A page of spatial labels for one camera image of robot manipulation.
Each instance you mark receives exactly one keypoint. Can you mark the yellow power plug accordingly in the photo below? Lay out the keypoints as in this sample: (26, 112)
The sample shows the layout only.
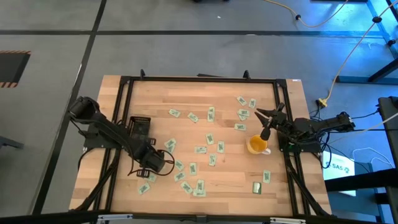
(322, 102)

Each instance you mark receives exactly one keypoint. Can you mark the black aluminium table frame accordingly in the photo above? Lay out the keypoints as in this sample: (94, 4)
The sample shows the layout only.
(186, 79)

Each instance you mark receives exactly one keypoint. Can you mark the black plastic mesh basket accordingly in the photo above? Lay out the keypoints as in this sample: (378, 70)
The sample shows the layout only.
(140, 124)

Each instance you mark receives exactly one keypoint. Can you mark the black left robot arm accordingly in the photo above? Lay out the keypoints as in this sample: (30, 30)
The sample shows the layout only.
(105, 126)

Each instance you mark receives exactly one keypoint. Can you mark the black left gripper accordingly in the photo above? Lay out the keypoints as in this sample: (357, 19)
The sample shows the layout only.
(154, 160)

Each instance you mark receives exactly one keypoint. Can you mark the blue-lit table leg frame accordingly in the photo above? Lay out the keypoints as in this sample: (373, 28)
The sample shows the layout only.
(357, 80)

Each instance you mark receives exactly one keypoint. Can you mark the grey chair leg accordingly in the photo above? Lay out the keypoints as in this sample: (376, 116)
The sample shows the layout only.
(9, 142)

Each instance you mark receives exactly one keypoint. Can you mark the white paper with logo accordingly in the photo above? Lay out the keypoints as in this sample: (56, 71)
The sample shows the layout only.
(337, 174)

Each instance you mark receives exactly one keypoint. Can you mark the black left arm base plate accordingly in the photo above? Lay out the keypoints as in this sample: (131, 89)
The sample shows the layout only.
(90, 143)

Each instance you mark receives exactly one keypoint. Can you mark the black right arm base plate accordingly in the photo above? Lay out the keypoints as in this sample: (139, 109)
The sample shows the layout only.
(311, 148)

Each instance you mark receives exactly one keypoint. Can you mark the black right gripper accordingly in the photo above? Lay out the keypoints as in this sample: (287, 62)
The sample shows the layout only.
(278, 119)

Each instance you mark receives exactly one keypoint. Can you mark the hazard-striped floor hatch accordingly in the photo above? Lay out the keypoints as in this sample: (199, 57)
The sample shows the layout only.
(12, 67)

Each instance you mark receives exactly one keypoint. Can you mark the yellow ceramic mug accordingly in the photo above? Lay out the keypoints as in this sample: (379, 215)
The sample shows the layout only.
(256, 146)

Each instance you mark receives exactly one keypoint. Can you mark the dark green truvia packet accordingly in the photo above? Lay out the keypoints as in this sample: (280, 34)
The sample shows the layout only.
(257, 188)

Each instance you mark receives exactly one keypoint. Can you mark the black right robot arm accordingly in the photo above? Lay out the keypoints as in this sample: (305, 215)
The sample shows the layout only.
(329, 124)

